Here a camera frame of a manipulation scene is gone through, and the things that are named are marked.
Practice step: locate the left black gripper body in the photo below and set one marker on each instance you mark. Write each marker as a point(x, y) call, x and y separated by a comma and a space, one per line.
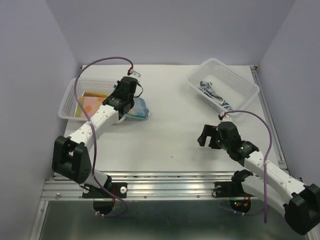
point(117, 88)

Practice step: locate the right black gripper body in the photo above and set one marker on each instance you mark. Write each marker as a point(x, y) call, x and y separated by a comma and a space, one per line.
point(216, 142)

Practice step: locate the light blue patterned towel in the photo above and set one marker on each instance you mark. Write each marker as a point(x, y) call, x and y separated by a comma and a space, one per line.
point(140, 110)

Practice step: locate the orange and blue spotted towel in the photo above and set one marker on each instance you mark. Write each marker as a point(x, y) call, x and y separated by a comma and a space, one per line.
point(90, 104)

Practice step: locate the white and blue printed towel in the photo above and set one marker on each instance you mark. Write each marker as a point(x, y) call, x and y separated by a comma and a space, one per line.
point(206, 87)

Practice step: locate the red and brown towel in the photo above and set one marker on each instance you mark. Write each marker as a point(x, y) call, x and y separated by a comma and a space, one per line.
point(94, 94)

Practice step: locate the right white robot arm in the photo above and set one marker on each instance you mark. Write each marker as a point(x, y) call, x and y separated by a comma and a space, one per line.
point(296, 201)

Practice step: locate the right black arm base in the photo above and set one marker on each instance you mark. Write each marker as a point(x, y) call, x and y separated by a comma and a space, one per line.
point(239, 201)

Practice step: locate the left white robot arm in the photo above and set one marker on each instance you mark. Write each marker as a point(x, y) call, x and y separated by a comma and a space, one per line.
point(71, 154)

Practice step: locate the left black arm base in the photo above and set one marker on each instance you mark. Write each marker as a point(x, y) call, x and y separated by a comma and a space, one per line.
point(107, 205)

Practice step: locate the right white plastic basket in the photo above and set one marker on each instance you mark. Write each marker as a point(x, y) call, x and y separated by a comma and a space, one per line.
point(233, 87)

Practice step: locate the white plastic basket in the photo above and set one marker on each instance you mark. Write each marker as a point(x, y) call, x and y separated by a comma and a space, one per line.
point(68, 106)
point(233, 87)

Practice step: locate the left white plastic basket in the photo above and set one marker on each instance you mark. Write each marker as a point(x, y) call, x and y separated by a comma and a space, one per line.
point(68, 106)

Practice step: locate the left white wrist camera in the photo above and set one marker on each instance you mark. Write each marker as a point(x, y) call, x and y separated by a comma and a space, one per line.
point(133, 73)

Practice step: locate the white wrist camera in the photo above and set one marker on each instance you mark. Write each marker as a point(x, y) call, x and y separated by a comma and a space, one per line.
point(224, 118)
point(133, 73)

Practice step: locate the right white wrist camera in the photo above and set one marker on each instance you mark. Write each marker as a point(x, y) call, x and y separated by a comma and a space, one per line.
point(224, 118)

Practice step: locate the aluminium rail frame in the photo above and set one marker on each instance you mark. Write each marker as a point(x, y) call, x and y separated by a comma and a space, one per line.
point(170, 177)

